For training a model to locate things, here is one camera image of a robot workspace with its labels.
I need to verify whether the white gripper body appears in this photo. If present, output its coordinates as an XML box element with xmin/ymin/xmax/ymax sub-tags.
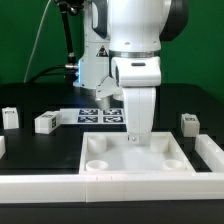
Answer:
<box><xmin>111</xmin><ymin>56</ymin><xmax>161</xmax><ymax>136</ymax></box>

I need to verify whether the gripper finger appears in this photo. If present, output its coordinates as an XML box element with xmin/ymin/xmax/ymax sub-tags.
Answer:
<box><xmin>128</xmin><ymin>134</ymin><xmax>148</xmax><ymax>145</ymax></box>

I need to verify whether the white square tabletop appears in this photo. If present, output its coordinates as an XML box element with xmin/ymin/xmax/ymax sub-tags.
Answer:
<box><xmin>79</xmin><ymin>132</ymin><xmax>194</xmax><ymax>175</ymax></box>

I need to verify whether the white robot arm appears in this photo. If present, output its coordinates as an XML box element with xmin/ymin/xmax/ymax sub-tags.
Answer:
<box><xmin>74</xmin><ymin>0</ymin><xmax>188</xmax><ymax>145</ymax></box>

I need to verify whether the white U-shaped obstacle fence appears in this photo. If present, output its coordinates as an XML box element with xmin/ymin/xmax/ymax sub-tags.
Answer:
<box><xmin>0</xmin><ymin>134</ymin><xmax>224</xmax><ymax>203</ymax></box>

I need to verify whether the white fiducial marker sheet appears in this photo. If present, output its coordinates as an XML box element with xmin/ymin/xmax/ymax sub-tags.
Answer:
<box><xmin>60</xmin><ymin>108</ymin><xmax>125</xmax><ymax>125</ymax></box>

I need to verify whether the black cable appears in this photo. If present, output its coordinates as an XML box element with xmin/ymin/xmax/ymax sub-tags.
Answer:
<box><xmin>26</xmin><ymin>65</ymin><xmax>75</xmax><ymax>84</ymax></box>

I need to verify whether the white cable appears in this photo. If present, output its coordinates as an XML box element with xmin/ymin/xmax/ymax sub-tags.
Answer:
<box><xmin>23</xmin><ymin>0</ymin><xmax>54</xmax><ymax>84</ymax></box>

